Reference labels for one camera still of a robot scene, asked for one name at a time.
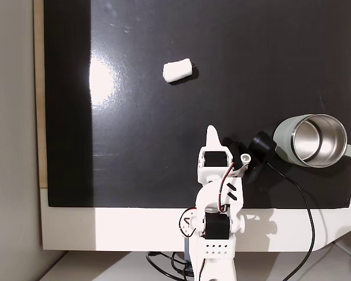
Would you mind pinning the white gauze roll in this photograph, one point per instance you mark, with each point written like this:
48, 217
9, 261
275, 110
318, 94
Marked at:
177, 71

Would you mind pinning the green steel-lined cup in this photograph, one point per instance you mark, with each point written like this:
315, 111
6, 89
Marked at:
283, 133

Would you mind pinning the black table mat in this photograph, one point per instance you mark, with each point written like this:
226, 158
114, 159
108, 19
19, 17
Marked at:
134, 146

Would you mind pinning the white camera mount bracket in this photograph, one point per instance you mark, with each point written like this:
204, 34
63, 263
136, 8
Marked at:
245, 159

